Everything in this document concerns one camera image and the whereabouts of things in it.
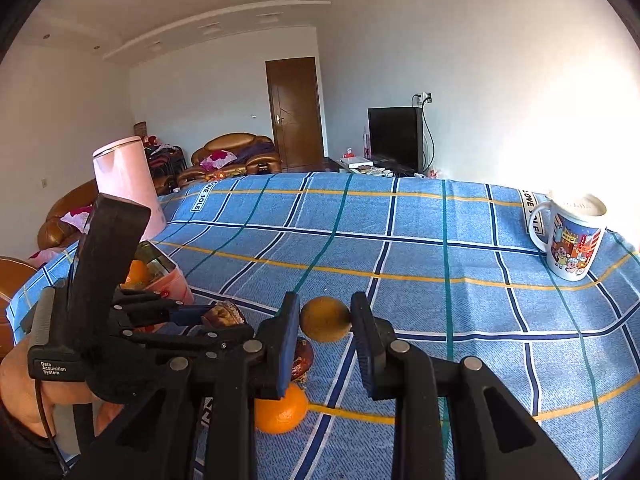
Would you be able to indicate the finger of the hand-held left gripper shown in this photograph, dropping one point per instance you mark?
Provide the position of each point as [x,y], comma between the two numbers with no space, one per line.
[170,310]
[200,340]

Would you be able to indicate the dark brown pastry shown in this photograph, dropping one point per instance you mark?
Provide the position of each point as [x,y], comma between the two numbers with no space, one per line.
[303,360]
[226,314]

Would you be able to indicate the flat white box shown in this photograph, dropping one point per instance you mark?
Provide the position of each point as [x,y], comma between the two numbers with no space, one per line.
[356,162]

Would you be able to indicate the pink electric kettle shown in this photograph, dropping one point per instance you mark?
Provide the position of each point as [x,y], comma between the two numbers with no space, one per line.
[127,180]

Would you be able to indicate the black television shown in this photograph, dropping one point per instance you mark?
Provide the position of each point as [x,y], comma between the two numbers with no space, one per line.
[395,135]

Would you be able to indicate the white wall socket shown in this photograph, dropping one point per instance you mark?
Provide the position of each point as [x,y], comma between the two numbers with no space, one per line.
[425,96]

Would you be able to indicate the brown wooden door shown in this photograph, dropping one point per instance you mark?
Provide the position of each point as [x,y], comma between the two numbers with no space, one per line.
[295,110]

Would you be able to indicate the brown leather armchair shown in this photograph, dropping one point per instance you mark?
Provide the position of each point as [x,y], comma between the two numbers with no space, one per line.
[250,147]

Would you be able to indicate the dark brown pastry back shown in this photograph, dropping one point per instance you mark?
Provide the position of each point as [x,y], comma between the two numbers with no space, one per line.
[226,314]

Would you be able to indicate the white purple floral pillow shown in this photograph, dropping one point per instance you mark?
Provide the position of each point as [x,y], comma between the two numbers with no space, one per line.
[76,217]
[216,158]

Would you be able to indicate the brown leather sofa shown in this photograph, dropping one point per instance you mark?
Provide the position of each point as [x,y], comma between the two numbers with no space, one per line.
[65,210]

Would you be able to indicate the blue plaid blanket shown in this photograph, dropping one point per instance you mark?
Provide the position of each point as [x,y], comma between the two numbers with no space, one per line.
[425,260]

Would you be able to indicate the pink tin box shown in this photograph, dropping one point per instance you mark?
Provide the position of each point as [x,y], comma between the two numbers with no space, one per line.
[172,280]

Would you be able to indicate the orange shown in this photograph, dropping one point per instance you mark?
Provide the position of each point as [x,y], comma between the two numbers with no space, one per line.
[280,412]
[325,319]
[136,274]

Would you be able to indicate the white cartoon print mug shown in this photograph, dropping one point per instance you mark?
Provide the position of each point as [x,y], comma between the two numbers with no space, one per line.
[572,240]

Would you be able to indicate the dark brown pastry front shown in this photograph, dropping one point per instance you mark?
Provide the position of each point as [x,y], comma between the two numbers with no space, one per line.
[303,360]

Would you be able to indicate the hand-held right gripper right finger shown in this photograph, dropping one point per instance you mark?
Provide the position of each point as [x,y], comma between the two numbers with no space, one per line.
[361,350]

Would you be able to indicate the person's left forearm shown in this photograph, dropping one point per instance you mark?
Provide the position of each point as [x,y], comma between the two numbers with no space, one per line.
[25,455]

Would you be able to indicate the person's left hand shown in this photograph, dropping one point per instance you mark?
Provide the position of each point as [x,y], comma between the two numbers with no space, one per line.
[20,385]

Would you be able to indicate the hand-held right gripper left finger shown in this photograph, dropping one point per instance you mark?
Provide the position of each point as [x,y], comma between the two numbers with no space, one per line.
[289,350]

